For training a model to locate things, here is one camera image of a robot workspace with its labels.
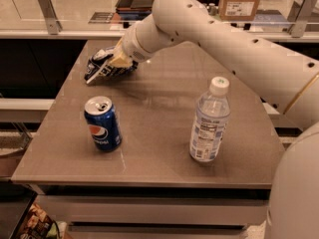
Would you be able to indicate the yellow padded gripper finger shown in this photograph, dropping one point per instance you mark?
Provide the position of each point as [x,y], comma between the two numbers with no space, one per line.
[120,60]

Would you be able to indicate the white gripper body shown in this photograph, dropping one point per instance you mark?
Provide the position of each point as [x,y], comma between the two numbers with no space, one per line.
[132,49]

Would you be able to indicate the blue chip bag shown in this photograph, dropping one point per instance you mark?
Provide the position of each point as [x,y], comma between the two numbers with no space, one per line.
[98,66]

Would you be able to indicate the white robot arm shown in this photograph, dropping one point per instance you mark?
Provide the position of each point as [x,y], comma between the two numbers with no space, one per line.
[278,75]

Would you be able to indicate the snack bag in lower bin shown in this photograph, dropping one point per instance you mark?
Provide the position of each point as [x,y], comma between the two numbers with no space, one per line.
[38,225]

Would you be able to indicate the blue Pepsi soda can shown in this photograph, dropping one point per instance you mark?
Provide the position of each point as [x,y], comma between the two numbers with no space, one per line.
[102,121]

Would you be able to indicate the clear plastic water bottle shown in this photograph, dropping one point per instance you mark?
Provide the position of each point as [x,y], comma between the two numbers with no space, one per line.
[210,121]

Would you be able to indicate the brown cardboard box with label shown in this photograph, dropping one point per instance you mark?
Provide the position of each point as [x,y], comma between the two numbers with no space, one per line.
[237,10]

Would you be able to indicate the left metal glass bracket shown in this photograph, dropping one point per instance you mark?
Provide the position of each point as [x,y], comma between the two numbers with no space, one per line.
[53,25]

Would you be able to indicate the metal glass bracket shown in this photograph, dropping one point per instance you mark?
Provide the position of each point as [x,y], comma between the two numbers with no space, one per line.
[53,25]
[303,17]

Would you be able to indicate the right metal glass bracket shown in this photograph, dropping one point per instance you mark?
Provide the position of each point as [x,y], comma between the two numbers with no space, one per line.
[303,17]

